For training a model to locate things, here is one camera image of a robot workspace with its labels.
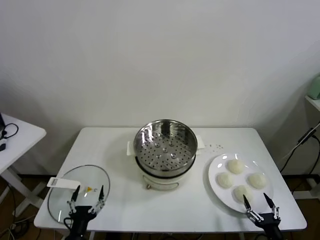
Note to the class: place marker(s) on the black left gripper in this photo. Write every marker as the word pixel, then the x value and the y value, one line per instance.
pixel 81 217

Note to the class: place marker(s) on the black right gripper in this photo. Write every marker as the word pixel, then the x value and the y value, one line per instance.
pixel 270 225

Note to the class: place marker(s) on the white steamed baozi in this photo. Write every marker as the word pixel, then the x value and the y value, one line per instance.
pixel 240 191
pixel 235 166
pixel 257 180
pixel 225 179

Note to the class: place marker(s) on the stainless perforated steamer basket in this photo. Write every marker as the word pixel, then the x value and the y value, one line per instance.
pixel 150 140

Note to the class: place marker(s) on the white round plate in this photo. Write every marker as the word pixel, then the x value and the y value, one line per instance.
pixel 241 178

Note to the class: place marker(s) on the white electric cooker pot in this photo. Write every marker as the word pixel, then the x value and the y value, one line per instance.
pixel 162 181

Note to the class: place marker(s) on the small dark crumbs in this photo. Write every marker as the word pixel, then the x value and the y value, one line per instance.
pixel 217 146

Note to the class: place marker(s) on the black power adapter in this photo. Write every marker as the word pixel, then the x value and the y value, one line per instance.
pixel 306 136

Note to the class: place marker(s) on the white side table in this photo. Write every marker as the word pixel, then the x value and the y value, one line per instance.
pixel 25 135

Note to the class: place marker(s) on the small black device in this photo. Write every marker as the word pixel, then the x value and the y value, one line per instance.
pixel 2 147

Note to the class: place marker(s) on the black monitor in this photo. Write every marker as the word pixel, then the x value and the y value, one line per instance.
pixel 2 121

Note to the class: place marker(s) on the white shelf board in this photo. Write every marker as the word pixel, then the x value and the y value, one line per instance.
pixel 313 101

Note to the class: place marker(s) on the pale green appliance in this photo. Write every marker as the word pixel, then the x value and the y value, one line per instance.
pixel 314 87

